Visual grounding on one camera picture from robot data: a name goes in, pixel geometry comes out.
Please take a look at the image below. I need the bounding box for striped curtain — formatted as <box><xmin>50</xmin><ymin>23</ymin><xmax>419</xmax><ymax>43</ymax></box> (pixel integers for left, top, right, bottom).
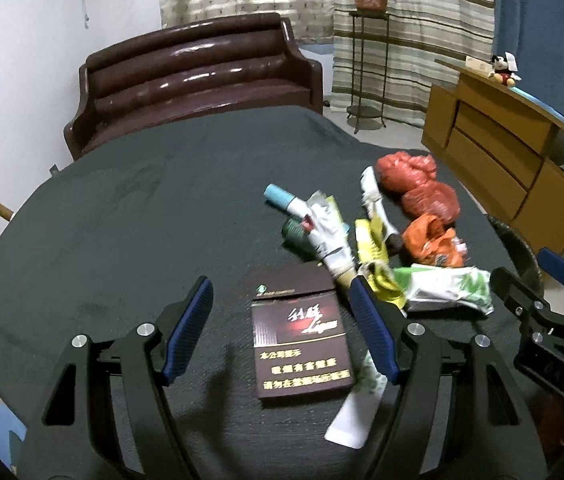
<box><xmin>332</xmin><ymin>0</ymin><xmax>496</xmax><ymax>126</ymax></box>

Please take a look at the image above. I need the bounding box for white squeezed tube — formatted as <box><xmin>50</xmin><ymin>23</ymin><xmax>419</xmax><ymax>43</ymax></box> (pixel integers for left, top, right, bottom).
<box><xmin>361</xmin><ymin>166</ymin><xmax>403</xmax><ymax>251</ymax></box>

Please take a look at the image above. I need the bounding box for green capped tube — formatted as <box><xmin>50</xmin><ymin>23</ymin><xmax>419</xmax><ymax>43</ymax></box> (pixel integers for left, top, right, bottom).
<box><xmin>282</xmin><ymin>217</ymin><xmax>315</xmax><ymax>251</ymax></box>

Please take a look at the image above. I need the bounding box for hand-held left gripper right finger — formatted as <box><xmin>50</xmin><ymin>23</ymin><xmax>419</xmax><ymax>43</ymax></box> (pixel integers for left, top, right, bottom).
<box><xmin>349</xmin><ymin>276</ymin><xmax>550</xmax><ymax>480</ymax></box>

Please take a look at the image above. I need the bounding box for dark grey tablecloth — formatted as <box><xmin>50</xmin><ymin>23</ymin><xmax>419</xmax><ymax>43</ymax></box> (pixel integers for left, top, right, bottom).
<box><xmin>0</xmin><ymin>107</ymin><xmax>557</xmax><ymax>480</ymax></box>

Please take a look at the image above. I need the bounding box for wooden cabinet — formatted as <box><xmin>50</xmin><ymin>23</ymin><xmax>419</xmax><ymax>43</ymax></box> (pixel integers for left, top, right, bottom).
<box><xmin>421</xmin><ymin>59</ymin><xmax>564</xmax><ymax>261</ymax></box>

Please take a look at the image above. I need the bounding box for green and white wrapper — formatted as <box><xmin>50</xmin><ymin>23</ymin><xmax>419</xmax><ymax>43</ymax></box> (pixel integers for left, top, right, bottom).
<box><xmin>392</xmin><ymin>262</ymin><xmax>493</xmax><ymax>317</ymax></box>

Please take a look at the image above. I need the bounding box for red plastic bag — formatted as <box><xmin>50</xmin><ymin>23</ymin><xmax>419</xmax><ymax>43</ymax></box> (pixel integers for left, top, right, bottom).
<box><xmin>402</xmin><ymin>181</ymin><xmax>461</xmax><ymax>221</ymax></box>
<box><xmin>376</xmin><ymin>151</ymin><xmax>438</xmax><ymax>193</ymax></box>

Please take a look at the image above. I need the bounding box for dark brown cigarette box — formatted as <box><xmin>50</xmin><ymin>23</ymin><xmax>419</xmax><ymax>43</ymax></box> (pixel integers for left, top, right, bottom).
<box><xmin>251</xmin><ymin>272</ymin><xmax>355</xmax><ymax>401</ymax></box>

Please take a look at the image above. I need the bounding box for yellow wrapper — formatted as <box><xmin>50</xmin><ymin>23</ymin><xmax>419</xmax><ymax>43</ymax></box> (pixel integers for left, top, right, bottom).
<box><xmin>354</xmin><ymin>217</ymin><xmax>407</xmax><ymax>311</ymax></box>

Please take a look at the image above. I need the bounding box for brown leather sofa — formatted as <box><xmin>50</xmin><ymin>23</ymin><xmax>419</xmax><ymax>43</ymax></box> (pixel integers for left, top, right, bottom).
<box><xmin>63</xmin><ymin>11</ymin><xmax>324</xmax><ymax>161</ymax></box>

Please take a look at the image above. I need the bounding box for orange plastic bag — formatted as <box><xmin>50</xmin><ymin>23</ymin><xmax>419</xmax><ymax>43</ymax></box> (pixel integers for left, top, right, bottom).
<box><xmin>401</xmin><ymin>213</ymin><xmax>467</xmax><ymax>268</ymax></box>

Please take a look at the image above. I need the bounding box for blue capped tube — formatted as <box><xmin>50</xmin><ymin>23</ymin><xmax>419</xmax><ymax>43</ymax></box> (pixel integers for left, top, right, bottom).
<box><xmin>264</xmin><ymin>183</ymin><xmax>313</xmax><ymax>218</ymax></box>

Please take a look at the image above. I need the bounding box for black metal plant stand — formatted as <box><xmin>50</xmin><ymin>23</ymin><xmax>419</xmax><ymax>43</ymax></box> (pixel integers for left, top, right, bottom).
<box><xmin>346</xmin><ymin>10</ymin><xmax>391</xmax><ymax>133</ymax></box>

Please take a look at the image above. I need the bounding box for mouse plush toy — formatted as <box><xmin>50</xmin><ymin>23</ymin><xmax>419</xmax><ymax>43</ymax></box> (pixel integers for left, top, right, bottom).
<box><xmin>488</xmin><ymin>52</ymin><xmax>522</xmax><ymax>87</ymax></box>

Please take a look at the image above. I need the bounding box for trash bin with black liner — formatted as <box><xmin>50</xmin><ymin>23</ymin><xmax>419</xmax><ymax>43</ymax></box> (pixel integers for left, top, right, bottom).
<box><xmin>486</xmin><ymin>215</ymin><xmax>545</xmax><ymax>301</ymax></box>

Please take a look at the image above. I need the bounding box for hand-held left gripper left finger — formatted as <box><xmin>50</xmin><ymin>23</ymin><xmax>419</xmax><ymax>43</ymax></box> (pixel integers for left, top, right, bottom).
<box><xmin>19</xmin><ymin>275</ymin><xmax>215</xmax><ymax>480</ymax></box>

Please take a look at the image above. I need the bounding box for blue curtain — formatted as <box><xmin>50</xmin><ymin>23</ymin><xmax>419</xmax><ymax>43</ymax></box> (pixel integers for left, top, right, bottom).
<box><xmin>490</xmin><ymin>0</ymin><xmax>564</xmax><ymax>151</ymax></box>

